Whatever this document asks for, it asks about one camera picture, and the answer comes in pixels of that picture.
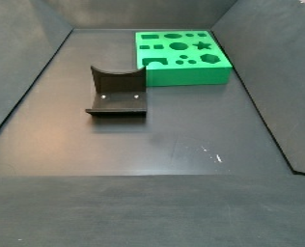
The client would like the black curved holder stand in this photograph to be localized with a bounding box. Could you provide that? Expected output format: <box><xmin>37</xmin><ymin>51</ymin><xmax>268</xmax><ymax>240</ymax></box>
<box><xmin>86</xmin><ymin>67</ymin><xmax>148</xmax><ymax>116</ymax></box>

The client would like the green shape sorter block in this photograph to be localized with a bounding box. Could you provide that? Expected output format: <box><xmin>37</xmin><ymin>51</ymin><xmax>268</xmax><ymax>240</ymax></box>
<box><xmin>136</xmin><ymin>30</ymin><xmax>233</xmax><ymax>87</ymax></box>

